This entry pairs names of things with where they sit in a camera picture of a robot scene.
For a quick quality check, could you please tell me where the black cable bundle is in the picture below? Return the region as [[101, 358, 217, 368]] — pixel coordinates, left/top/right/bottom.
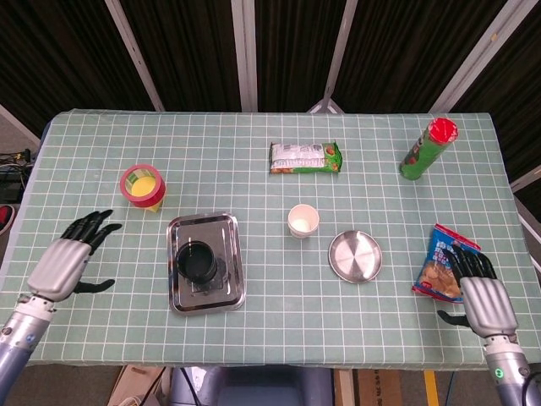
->
[[0, 150, 35, 204]]

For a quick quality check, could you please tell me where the black cup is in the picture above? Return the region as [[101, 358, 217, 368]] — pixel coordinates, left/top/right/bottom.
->
[[175, 240, 221, 285]]

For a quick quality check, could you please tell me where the white frame post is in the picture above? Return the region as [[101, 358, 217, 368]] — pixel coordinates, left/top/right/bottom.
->
[[104, 0, 166, 112], [429, 0, 527, 114], [307, 0, 359, 114], [230, 0, 259, 112]]

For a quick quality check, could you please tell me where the red tape roll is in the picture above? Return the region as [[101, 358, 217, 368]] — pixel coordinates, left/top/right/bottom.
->
[[119, 164, 167, 208]]

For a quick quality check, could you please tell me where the black pleated curtain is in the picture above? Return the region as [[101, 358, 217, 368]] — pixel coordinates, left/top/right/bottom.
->
[[0, 0, 541, 204]]

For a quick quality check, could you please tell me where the green checkered tablecloth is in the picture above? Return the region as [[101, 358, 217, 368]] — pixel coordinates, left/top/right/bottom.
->
[[0, 108, 541, 368]]

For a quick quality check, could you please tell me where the white frame bar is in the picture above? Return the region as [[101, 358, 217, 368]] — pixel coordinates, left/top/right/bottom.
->
[[510, 167, 541, 194], [0, 104, 42, 145]]

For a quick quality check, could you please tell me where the cardboard box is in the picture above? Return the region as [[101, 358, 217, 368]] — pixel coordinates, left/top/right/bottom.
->
[[352, 368, 405, 406], [107, 365, 170, 406]]

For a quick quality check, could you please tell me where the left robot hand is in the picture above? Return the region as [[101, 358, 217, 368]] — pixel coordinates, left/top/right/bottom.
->
[[26, 209, 123, 303]]

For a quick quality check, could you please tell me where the green chips can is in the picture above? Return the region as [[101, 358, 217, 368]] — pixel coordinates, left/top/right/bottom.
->
[[399, 117, 461, 182]]

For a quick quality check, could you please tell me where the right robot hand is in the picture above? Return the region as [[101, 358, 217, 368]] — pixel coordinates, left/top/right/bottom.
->
[[436, 243, 520, 339]]

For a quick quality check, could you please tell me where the red object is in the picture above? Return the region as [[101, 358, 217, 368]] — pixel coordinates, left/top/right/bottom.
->
[[0, 205, 16, 236]]

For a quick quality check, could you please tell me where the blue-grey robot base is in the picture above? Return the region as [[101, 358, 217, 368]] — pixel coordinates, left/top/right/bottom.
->
[[168, 365, 335, 406]]

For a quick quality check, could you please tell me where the rectangular steel tray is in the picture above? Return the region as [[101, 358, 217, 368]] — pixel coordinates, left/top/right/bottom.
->
[[166, 211, 247, 315]]

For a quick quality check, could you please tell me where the round steel plate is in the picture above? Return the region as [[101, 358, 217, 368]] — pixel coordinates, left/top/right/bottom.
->
[[328, 229, 384, 284]]

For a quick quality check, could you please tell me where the blue snack bag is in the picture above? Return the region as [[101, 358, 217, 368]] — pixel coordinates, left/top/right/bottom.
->
[[412, 223, 482, 305]]

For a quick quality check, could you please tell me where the green biscuit packet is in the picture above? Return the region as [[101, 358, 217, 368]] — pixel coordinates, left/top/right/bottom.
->
[[269, 141, 342, 175]]

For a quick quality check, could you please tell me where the white paper cup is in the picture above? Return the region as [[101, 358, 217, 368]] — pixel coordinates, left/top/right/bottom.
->
[[287, 204, 320, 239]]

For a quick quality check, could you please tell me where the wooden table leg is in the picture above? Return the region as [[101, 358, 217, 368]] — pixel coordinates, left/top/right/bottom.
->
[[333, 368, 356, 406]]

